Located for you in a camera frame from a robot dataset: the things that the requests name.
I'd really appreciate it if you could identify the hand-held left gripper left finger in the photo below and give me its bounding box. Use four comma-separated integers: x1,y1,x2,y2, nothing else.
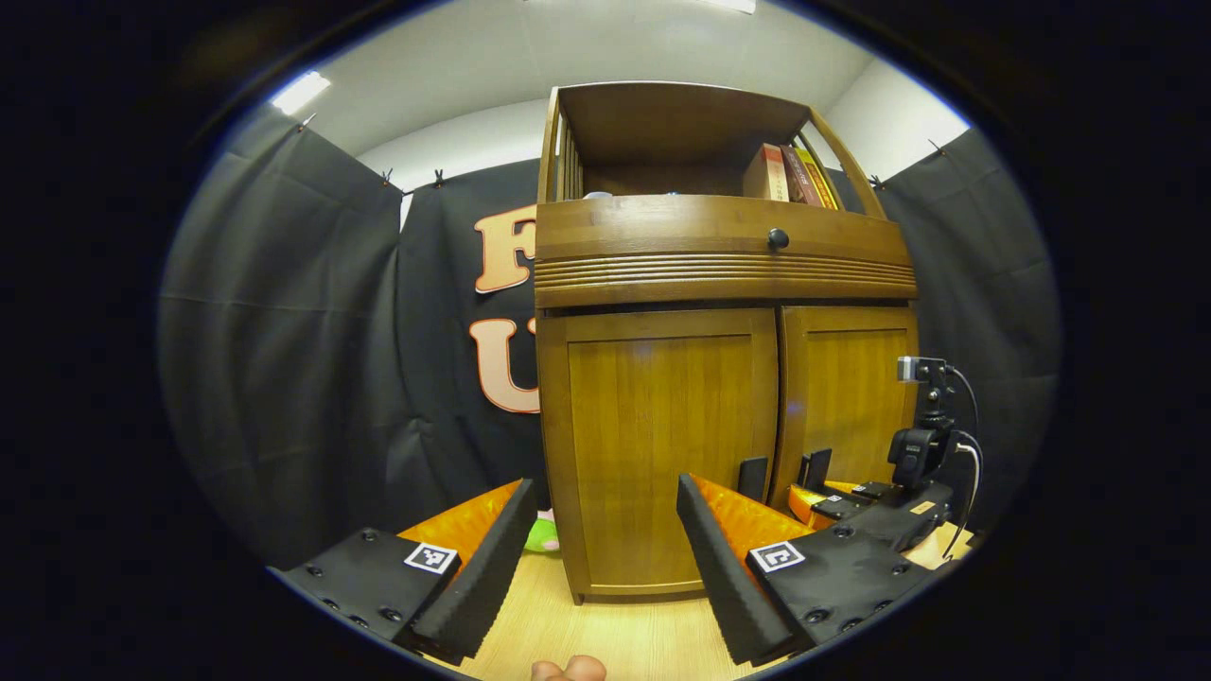
270,480,538,666

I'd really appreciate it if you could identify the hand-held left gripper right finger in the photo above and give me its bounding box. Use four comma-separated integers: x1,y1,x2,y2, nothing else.
676,473,938,666

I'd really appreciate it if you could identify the wooden shoe cabinet door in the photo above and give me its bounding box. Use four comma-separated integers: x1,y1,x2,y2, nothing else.
539,307,781,597
768,303,921,516

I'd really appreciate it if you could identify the wooden double-door shoe cabinet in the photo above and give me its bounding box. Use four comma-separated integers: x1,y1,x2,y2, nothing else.
535,80,921,606

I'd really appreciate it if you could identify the wooden cabinet drawer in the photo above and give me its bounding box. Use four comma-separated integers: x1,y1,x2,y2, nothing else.
535,194,919,310

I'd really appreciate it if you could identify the small green toy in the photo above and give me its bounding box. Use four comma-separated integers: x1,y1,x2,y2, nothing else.
523,509,561,554

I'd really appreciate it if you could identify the dark red book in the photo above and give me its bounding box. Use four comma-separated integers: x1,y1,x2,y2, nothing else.
781,145,820,206

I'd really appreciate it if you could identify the black backdrop cloth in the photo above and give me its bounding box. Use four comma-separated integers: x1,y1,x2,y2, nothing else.
159,109,1062,568

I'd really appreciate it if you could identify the narrow ceiling light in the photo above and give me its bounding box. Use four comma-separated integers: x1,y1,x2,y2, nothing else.
270,71,332,116

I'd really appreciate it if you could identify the black camera cable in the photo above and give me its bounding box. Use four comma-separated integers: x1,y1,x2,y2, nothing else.
944,365,985,561

